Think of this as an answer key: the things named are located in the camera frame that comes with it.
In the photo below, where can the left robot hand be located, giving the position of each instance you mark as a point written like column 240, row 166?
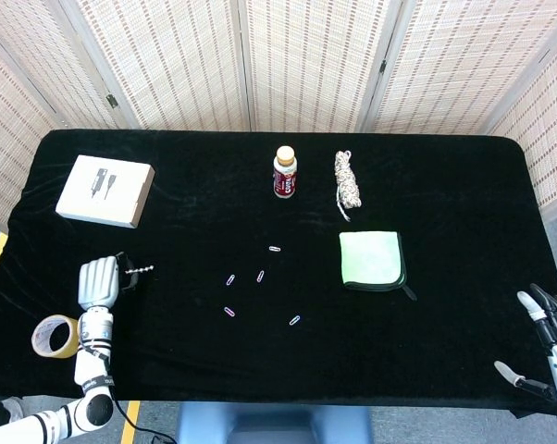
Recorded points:
column 98, row 282

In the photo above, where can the small bead chain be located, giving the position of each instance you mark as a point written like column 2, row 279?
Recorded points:
column 139, row 268

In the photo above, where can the purple paper clip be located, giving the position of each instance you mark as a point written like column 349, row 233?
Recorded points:
column 231, row 279
column 229, row 312
column 260, row 276

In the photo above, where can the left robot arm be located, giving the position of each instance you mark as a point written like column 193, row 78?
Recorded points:
column 91, row 365

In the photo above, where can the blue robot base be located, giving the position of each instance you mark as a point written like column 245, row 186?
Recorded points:
column 274, row 423

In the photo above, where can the blue paper clip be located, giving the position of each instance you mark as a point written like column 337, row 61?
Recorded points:
column 295, row 320

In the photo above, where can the yellow tape roll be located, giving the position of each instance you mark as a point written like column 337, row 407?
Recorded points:
column 40, row 344

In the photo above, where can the white cardboard box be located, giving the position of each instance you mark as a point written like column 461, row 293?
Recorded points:
column 98, row 194

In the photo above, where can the black screen hinge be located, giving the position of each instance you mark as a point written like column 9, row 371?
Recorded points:
column 111, row 100
column 383, row 65

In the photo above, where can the black velvet tablecloth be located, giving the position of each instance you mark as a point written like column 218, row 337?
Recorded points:
column 278, row 351

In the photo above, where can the folded green cloth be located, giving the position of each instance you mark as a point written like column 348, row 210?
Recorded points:
column 371, row 259

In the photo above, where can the small drink bottle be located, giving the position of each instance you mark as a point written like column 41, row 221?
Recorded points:
column 285, row 178

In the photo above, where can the woven folding screen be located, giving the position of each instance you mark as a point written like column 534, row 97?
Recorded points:
column 306, row 55

